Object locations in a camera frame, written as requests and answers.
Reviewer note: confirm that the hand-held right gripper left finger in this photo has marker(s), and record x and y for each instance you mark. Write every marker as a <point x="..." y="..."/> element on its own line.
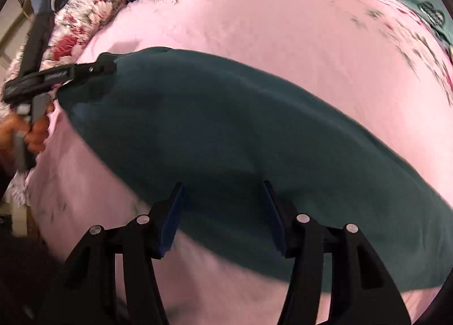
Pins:
<point x="173" y="219"/>

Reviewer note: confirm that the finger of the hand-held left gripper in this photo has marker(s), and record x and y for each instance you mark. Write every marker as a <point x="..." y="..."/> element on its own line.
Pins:
<point x="95" y="68"/>

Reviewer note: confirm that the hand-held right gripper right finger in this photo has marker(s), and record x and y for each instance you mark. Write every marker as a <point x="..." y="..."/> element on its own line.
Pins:
<point x="274" y="219"/>

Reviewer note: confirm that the dark green pants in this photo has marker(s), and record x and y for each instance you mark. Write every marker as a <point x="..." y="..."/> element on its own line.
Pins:
<point x="212" y="126"/>

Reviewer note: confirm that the person's left hand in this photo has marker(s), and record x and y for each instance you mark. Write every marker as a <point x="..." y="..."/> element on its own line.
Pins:
<point x="39" y="134"/>

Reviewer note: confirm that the red floral quilt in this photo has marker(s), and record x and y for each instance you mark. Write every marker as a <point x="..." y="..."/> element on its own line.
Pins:
<point x="88" y="17"/>

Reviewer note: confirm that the pink floral bedsheet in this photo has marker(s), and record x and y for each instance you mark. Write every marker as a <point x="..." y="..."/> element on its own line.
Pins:
<point x="283" y="27"/>

